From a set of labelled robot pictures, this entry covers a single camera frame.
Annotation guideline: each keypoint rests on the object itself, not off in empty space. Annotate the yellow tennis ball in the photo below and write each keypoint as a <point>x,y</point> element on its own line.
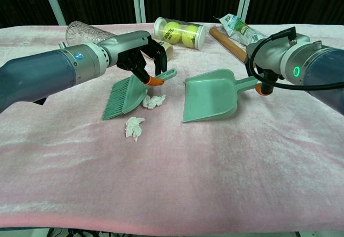
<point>189,36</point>
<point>172,32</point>

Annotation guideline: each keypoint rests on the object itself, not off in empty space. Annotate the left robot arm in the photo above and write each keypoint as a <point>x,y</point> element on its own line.
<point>40,70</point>

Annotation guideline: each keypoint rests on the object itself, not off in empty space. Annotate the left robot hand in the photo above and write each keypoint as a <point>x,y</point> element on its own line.
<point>126,43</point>

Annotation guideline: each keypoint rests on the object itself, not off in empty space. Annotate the green hand broom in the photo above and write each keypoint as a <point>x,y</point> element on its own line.
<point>131,94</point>

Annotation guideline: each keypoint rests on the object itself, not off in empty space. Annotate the pink fleece blanket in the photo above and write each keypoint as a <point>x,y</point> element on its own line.
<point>172,172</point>

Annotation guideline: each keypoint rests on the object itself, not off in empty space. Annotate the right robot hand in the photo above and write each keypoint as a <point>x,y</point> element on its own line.
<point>266,51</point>

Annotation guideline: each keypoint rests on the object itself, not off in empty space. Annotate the crumpled snack bag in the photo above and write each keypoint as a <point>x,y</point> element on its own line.
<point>239,30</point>

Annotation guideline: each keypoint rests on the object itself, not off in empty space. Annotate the clear tennis ball can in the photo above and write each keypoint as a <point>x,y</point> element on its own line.
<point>200,36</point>

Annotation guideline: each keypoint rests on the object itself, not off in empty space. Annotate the mayonnaise squeeze bottle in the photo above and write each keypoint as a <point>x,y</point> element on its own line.
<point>168,51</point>

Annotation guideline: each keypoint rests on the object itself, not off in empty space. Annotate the white partition post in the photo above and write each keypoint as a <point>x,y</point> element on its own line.
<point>246,0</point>
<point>53,3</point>
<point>139,0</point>

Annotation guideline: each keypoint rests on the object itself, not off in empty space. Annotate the wooden rolling stick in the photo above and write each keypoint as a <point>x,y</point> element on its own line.
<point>228,43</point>

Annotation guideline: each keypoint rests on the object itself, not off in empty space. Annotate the green dustpan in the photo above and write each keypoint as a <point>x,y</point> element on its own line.
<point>209,94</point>

